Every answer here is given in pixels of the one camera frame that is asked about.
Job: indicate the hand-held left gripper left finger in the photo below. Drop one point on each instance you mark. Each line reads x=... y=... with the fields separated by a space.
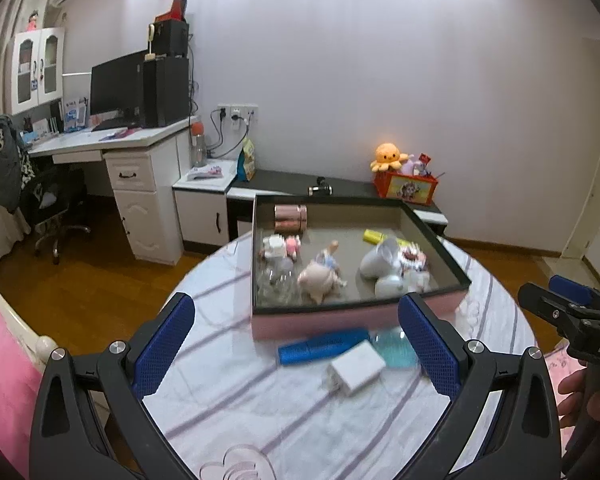
x=162 y=350

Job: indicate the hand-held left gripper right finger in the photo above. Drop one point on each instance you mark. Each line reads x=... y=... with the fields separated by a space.
x=430 y=350

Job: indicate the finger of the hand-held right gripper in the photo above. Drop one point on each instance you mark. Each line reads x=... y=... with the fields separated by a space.
x=570 y=285
x=542 y=302

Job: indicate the teal round clear container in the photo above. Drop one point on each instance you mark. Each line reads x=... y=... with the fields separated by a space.
x=395 y=352

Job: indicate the small clear plastic case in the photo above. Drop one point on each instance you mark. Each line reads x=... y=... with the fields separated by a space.
x=417 y=280

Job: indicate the white charger adapter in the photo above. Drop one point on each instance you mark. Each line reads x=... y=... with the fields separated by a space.
x=357 y=370

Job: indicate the pink building block toy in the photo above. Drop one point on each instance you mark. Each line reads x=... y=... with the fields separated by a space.
x=412 y=257

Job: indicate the pink and black box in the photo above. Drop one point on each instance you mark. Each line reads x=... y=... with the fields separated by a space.
x=330 y=321

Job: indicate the blue ribbed plastic bar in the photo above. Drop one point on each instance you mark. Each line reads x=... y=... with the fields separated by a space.
x=320 y=350

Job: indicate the yellow tube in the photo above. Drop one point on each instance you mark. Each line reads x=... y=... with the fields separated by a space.
x=374 y=236

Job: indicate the clear glass bottle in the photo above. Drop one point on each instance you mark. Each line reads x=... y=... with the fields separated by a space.
x=275 y=285

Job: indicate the big-headed doll figure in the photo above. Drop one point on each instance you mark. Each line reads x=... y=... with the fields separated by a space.
x=317 y=277

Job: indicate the white block figure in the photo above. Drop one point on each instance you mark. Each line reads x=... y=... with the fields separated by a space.
x=274 y=247

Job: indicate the small pink figure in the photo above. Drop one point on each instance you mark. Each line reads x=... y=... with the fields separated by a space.
x=293 y=246

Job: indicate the rose gold cylinder jar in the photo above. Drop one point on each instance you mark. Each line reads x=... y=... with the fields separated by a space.
x=290 y=217

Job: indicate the person's right hand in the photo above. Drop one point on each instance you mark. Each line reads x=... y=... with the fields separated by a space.
x=572 y=385

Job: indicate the pink floor mat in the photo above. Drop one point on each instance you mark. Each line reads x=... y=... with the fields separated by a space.
x=562 y=360

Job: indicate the white desk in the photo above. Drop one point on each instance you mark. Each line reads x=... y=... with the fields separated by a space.
x=150 y=220

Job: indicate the round table with striped cloth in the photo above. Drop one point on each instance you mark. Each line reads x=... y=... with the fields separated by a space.
x=280 y=410

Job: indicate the white nightstand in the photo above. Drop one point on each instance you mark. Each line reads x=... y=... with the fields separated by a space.
x=200 y=215

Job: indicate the pink blanket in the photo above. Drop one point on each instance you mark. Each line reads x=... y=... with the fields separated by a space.
x=5 y=385

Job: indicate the red storage box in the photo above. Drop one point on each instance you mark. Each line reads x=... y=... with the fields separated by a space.
x=405 y=187

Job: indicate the colourful magazine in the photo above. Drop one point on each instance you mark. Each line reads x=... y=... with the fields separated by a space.
x=205 y=171

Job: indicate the purple plush toy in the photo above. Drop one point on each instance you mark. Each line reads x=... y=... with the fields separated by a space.
x=415 y=165

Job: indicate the black office chair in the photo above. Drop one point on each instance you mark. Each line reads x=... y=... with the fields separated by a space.
x=55 y=195

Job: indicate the small black dumbbell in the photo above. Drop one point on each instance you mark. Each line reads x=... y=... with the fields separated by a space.
x=320 y=189

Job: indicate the orange octopus plush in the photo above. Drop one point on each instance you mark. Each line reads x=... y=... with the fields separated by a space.
x=387 y=154

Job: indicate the yellow and blue snack bag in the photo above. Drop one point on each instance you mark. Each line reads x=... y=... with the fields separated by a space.
x=246 y=162

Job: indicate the clear bottle with red cap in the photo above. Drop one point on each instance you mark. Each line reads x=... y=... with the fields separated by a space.
x=199 y=147

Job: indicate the low black-topped bench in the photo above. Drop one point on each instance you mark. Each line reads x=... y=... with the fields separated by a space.
x=280 y=180

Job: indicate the pink book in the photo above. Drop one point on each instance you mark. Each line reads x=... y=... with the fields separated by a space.
x=120 y=133

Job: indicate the black keyboard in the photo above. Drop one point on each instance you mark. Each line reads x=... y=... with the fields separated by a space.
x=112 y=125

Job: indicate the grey patterned jacket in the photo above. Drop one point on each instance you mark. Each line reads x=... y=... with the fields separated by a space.
x=5 y=160

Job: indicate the blue and white carton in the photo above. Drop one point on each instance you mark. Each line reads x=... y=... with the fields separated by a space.
x=75 y=115

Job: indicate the black computer tower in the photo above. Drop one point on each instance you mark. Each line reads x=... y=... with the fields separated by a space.
x=165 y=92

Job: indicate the black computer monitor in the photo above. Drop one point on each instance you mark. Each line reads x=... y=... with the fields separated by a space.
x=117 y=85

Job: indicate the white hutch cabinet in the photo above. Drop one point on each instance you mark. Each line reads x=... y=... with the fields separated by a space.
x=52 y=60

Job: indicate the small white desk fan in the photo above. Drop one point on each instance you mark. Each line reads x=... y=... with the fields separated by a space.
x=151 y=32

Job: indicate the beige curtain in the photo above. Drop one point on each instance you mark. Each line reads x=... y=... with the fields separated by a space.
x=0 y=60

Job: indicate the small pink doll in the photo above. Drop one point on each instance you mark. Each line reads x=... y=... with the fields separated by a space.
x=33 y=21

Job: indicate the white bed frame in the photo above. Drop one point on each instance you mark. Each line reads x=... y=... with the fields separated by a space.
x=45 y=345

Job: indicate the white wall outlet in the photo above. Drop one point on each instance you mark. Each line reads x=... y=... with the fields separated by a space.
x=237 y=111

